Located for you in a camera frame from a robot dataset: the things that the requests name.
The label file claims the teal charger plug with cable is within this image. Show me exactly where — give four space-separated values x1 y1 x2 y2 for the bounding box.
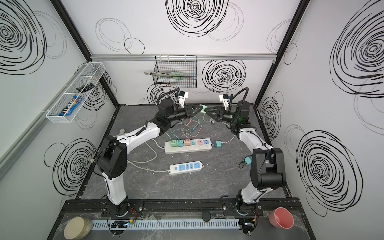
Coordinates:
173 118 202 147

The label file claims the pink charger plug with cable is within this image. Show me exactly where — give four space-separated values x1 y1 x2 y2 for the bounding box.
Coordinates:
181 119 192 146

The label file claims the large multicolour power strip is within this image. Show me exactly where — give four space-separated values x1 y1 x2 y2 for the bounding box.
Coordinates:
165 139 213 154

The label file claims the small blue white power strip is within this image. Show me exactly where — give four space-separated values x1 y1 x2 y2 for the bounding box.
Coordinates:
170 161 204 175

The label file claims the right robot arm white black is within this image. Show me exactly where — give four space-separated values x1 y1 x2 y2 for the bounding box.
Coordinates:
205 102 287 211

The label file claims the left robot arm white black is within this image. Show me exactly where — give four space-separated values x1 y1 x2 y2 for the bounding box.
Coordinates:
95 99 204 216

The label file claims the blue candy packet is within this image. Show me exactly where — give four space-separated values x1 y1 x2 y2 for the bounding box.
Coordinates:
59 96 83 116

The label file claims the black round knob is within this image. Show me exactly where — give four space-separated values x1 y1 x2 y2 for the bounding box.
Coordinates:
202 211 212 222

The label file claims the pink plastic cup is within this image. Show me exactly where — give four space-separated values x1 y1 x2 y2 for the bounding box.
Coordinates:
269 207 294 230

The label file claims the round beige lid container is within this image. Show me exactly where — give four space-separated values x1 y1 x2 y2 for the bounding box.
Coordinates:
64 217 92 240

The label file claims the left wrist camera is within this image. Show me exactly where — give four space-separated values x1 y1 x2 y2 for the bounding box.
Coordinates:
177 91 189 108

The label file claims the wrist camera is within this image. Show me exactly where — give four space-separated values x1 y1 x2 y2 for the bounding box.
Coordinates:
177 91 189 108
219 94 230 111

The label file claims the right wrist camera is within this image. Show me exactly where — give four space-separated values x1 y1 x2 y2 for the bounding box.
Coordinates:
219 94 230 111

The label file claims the black wire basket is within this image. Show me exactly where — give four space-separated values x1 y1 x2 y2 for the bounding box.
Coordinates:
150 55 198 88

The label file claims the white power cord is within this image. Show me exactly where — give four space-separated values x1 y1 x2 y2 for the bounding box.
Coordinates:
115 128 172 174

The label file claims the white wire shelf basket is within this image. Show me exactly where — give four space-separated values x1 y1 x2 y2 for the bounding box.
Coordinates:
46 62 106 124

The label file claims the white slotted cable duct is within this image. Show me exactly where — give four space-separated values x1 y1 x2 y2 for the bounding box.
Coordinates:
91 219 241 231

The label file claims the black front rail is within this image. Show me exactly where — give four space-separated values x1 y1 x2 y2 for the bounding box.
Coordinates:
60 197 304 218

